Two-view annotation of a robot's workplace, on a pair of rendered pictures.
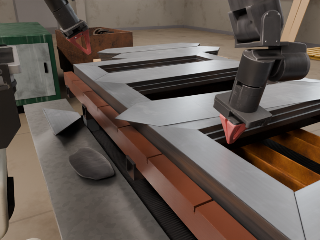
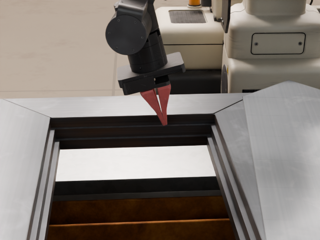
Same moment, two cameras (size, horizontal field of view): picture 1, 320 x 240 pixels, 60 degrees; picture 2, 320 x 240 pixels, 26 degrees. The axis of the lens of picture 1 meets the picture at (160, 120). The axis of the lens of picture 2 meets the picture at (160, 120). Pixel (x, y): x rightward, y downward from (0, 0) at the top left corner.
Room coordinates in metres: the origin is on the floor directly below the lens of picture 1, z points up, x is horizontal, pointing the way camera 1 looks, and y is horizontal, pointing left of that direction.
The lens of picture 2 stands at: (0.95, -1.07, 1.29)
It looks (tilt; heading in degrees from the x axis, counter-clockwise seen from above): 23 degrees down; 115
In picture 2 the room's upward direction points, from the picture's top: straight up
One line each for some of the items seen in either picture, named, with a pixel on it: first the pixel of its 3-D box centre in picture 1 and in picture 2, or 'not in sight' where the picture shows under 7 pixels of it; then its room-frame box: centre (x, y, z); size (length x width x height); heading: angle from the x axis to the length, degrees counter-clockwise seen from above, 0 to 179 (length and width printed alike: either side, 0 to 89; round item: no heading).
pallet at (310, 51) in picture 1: (318, 53); not in sight; (6.19, -3.49, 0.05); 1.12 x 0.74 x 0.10; 119
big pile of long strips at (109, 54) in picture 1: (162, 54); not in sight; (1.82, -0.01, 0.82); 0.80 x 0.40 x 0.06; 119
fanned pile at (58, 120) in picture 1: (63, 117); not in sight; (1.06, 0.40, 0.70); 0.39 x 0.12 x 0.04; 29
